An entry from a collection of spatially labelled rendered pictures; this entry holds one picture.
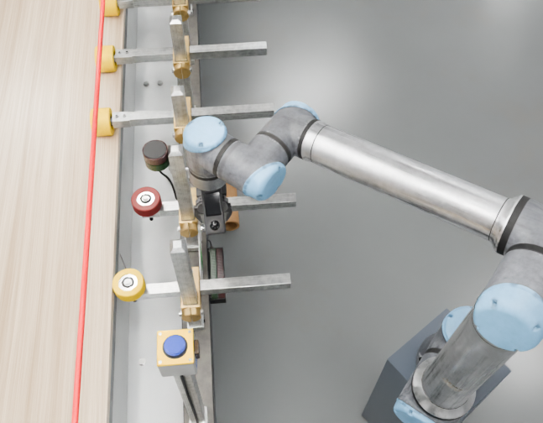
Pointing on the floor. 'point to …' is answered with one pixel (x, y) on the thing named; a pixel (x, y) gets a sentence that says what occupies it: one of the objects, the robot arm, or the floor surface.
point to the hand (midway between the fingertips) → (215, 227)
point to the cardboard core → (232, 211)
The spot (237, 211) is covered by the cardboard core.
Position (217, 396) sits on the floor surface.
